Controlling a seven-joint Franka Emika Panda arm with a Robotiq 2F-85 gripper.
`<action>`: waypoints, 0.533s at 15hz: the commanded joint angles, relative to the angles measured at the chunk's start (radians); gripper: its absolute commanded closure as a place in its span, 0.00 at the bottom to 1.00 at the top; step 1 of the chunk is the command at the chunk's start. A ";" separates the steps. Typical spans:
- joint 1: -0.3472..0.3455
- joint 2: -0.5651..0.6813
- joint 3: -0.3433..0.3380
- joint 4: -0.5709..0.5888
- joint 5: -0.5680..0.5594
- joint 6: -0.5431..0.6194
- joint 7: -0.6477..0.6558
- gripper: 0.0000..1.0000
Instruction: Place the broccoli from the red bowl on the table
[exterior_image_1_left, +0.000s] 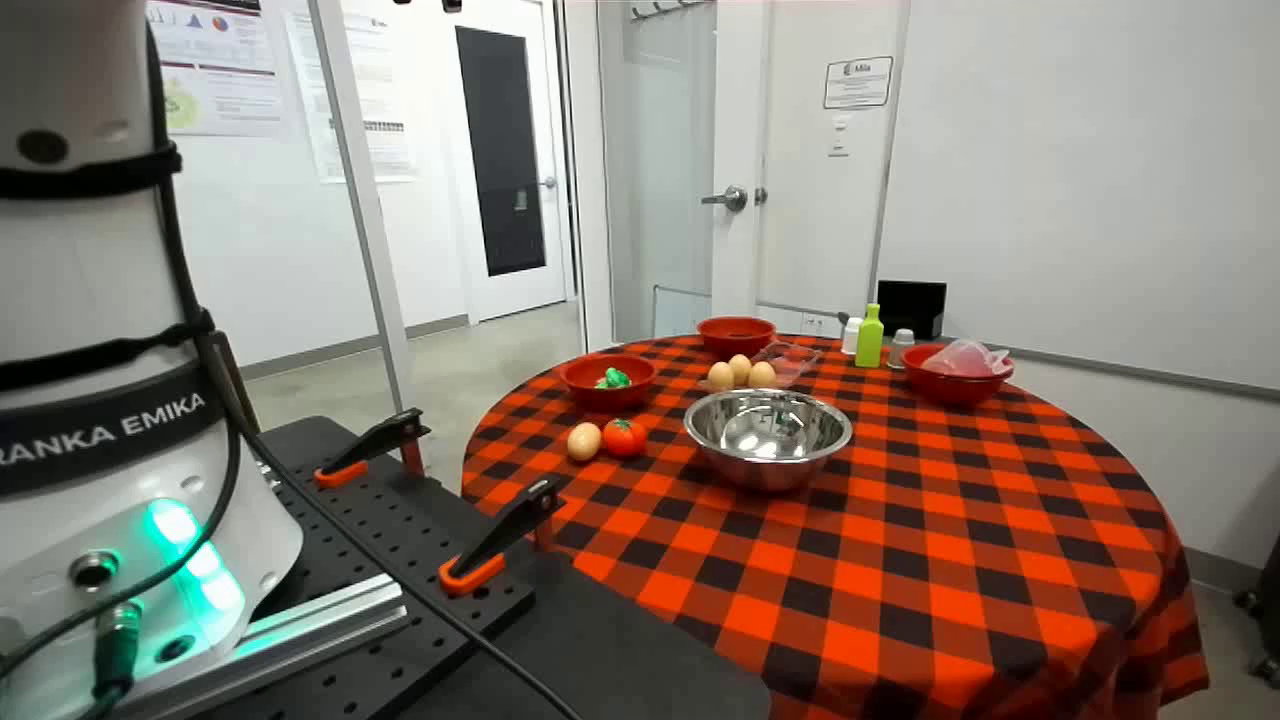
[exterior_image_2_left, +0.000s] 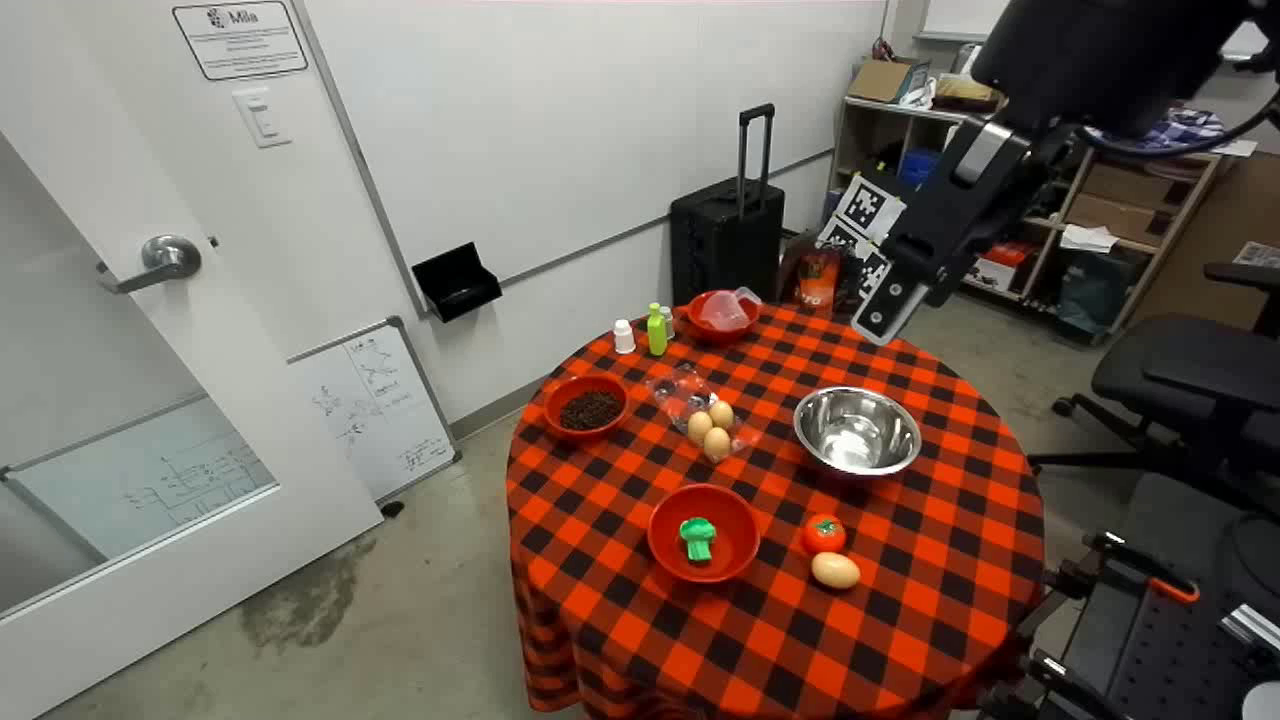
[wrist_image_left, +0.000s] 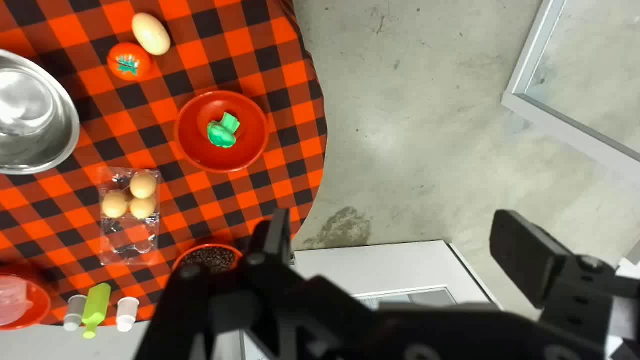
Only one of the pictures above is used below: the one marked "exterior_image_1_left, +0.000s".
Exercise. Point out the green toy broccoli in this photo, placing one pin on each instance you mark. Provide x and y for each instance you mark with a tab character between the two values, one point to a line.
614	378

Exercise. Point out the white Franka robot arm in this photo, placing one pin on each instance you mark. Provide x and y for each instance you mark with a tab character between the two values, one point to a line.
133	533

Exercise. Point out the red bowl holding broccoli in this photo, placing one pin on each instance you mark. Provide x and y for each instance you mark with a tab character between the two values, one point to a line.
587	371

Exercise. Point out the red bowl at back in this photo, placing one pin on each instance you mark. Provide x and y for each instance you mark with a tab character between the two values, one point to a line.
737	335

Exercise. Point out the shiny steel bowl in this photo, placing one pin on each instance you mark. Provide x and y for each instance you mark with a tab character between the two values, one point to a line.
766	436

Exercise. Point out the red bowl with plastic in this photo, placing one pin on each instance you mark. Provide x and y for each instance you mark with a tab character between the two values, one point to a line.
951	388

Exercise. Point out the red toy tomato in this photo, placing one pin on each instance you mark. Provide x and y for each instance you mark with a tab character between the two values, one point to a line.
624	436

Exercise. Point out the pale toy egg left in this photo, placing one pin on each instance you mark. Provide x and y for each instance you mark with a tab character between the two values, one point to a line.
720	378

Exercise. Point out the pale toy egg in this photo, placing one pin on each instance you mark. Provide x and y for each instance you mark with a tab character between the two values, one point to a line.
740	371
763	375
720	378

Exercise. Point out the pale toy egg middle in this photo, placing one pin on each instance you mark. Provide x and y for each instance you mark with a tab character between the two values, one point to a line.
740	371

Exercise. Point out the pale toy egg right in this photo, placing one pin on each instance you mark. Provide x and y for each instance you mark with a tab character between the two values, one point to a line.
763	375

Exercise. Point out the clear plastic container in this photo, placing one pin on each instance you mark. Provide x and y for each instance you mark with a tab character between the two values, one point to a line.
794	362

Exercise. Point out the small white bottle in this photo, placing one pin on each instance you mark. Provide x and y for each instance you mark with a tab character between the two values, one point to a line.
848	335

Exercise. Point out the green squeeze bottle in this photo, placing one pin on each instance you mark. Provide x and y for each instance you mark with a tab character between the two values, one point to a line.
868	338

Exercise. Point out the right orange black clamp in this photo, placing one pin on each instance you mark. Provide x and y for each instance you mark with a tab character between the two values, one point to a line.
522	518

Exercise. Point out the orange black clamp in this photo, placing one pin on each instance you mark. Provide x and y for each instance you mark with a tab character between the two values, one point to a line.
522	518
399	432

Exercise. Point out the black box on table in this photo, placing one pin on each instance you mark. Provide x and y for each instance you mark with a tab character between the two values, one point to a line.
914	304

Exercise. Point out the left orange black clamp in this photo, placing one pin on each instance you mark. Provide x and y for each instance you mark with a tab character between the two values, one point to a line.
399	432

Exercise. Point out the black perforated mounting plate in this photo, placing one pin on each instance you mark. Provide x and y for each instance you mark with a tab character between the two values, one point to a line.
541	643

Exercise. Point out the crumpled clear plastic bag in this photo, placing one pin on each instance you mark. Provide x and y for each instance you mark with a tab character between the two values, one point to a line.
968	358

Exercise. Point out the paper sign on door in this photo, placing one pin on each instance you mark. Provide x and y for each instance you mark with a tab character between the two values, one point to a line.
855	84

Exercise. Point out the silver door handle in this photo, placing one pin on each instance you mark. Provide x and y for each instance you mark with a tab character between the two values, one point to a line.
731	197

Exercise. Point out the wall poster top left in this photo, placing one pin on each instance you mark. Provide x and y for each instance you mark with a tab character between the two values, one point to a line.
221	72

